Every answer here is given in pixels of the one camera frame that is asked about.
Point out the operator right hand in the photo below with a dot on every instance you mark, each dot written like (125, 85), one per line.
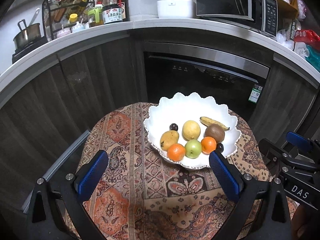
(305, 223)

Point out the white scalloped fruit bowl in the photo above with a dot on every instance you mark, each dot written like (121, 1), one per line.
(181, 108)

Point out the green capped bottle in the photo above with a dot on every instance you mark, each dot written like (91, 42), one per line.
(95, 17)

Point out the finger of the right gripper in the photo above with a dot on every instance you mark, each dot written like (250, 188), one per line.
(271, 151)
(300, 142)

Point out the yellow capped bottle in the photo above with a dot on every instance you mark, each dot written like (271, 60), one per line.
(73, 18)

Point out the patterned paisley tablecloth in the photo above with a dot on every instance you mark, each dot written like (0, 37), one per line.
(140, 195)

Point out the large soy sauce bottle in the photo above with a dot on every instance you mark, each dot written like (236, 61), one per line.
(112, 12)

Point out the yellow banana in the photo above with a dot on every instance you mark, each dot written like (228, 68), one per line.
(208, 121)

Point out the brown kiwi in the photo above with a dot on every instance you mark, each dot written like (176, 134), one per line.
(216, 132)

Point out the green energy label sticker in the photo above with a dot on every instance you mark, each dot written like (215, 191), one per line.
(255, 93)

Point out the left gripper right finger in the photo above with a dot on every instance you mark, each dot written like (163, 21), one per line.
(272, 220)

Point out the black built-in dishwasher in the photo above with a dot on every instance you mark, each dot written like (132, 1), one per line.
(228, 78)

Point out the green apple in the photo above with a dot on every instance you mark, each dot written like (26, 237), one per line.
(193, 149)

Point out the steel saucepan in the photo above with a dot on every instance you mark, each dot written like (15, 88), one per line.
(28, 32)

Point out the red plastic bag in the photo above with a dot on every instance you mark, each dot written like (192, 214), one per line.
(306, 36)

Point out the dark plum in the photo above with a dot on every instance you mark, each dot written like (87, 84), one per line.
(173, 127)
(220, 147)

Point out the teal plastic bag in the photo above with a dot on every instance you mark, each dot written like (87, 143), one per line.
(313, 58)

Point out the yellow round pear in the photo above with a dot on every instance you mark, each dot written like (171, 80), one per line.
(191, 130)

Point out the black wire spice rack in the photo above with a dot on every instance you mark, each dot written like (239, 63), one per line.
(55, 15)

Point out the white rice cooker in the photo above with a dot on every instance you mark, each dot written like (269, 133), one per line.
(176, 8)

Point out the orange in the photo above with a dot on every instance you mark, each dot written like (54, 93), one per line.
(208, 144)

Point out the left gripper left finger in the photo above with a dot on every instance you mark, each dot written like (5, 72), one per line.
(44, 219)

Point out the black microwave oven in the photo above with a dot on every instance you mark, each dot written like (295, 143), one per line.
(258, 15)

